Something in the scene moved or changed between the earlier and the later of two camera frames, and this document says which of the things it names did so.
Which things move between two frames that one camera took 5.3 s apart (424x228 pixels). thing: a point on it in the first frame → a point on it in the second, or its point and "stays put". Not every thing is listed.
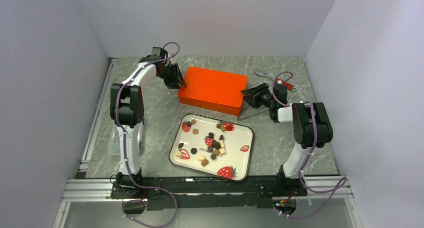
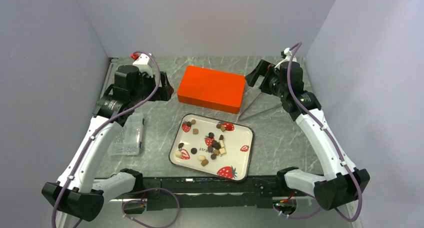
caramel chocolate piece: (204, 163) stays put
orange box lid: (218, 87) stays put
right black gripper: (250, 96) → (262, 69)
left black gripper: (177, 78) → (164, 92)
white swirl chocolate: (201, 158) stays put
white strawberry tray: (212, 147) stays put
